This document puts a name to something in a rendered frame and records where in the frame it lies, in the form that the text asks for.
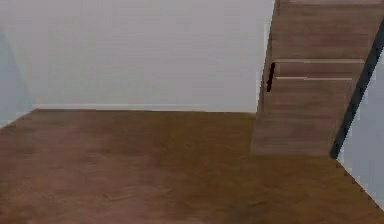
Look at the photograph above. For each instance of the brown wooden room door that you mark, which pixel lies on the brown wooden room door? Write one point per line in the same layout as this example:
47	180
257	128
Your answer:
310	110

